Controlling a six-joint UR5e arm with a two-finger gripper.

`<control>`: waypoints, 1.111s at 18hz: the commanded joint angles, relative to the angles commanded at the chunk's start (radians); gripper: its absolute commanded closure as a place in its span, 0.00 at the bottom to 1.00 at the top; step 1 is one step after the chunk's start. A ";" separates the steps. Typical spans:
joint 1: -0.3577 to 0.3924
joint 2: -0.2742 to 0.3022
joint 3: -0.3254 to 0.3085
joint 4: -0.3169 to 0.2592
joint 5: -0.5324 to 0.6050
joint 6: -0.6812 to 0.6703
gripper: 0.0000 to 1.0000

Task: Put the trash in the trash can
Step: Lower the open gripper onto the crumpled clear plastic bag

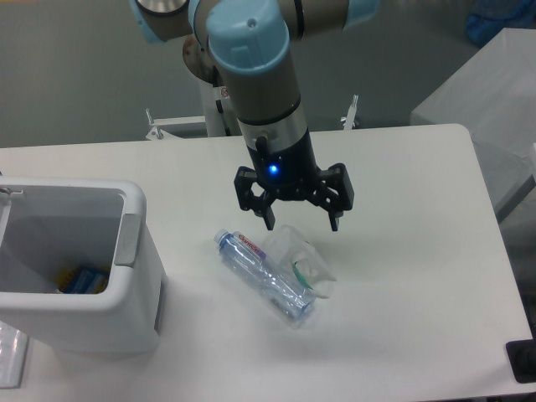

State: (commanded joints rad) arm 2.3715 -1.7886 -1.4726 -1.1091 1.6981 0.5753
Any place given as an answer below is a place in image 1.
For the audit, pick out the white trash can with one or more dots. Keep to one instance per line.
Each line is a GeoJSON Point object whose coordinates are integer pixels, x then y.
{"type": "Point", "coordinates": [53, 224]}

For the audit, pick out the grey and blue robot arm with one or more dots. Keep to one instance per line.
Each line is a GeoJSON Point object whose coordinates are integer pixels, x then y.
{"type": "Point", "coordinates": [246, 47]}

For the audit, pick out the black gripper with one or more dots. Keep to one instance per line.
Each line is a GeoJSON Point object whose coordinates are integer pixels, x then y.
{"type": "Point", "coordinates": [292, 175]}

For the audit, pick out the black device at table edge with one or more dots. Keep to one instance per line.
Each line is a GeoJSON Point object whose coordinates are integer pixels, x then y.
{"type": "Point", "coordinates": [521, 355]}

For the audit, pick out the clear plastic sheet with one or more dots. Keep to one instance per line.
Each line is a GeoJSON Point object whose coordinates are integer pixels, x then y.
{"type": "Point", "coordinates": [14, 348]}

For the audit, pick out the clear plastic bag trash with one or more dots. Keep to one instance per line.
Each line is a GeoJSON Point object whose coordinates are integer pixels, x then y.
{"type": "Point", "coordinates": [290, 249]}

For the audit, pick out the white covered box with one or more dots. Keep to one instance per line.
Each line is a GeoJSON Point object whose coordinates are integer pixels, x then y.
{"type": "Point", "coordinates": [493, 96]}

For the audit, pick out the blue and yellow trash box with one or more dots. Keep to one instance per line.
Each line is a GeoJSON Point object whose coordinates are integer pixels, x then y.
{"type": "Point", "coordinates": [82, 280]}

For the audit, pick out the blue bag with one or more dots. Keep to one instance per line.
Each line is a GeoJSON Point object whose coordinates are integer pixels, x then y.
{"type": "Point", "coordinates": [486, 19]}

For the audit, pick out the clear plastic water bottle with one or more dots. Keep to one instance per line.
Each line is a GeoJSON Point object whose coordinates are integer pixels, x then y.
{"type": "Point", "coordinates": [272, 282]}

